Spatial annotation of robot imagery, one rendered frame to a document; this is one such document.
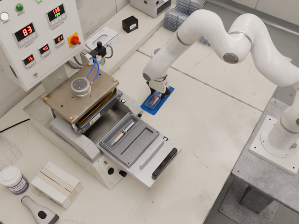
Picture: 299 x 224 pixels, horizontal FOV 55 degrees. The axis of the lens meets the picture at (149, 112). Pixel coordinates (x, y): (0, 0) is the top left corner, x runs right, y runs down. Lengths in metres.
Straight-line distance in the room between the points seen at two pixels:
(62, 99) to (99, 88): 0.16
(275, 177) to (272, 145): 0.15
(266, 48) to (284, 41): 2.28
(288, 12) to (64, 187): 2.89
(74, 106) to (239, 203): 1.45
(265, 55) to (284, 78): 0.11
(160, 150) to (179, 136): 0.32
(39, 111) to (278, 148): 1.16
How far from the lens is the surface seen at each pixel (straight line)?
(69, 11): 1.20
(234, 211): 2.20
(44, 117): 1.42
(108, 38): 1.82
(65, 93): 1.24
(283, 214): 2.34
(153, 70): 1.31
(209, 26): 1.11
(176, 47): 1.24
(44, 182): 1.37
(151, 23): 2.03
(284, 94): 2.91
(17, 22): 1.07
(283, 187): 1.53
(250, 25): 1.14
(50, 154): 1.53
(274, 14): 3.56
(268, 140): 1.57
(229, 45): 1.05
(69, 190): 1.32
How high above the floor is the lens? 2.05
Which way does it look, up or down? 55 degrees down
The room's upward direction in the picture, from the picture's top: 2 degrees clockwise
